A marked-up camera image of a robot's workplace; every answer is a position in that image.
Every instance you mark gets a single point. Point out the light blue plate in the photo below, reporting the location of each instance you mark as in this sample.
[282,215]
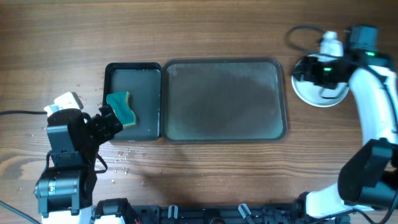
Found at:
[319,96]

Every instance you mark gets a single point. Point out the grey serving tray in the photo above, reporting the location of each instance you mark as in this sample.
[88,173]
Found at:
[223,100]

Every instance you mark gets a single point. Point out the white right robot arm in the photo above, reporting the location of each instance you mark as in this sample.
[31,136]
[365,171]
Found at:
[363,183]

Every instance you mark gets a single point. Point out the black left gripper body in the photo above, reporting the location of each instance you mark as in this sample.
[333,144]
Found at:
[94,127]

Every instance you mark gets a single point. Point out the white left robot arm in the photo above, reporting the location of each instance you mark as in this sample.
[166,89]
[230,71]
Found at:
[65,190]

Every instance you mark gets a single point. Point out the green yellow sponge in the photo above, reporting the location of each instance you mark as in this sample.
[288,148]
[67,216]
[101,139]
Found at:
[120,104]

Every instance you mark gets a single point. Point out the black water tray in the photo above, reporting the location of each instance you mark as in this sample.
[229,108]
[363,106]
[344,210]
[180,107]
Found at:
[143,83]

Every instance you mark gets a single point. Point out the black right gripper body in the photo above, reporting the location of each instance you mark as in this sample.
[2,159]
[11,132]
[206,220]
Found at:
[310,73]

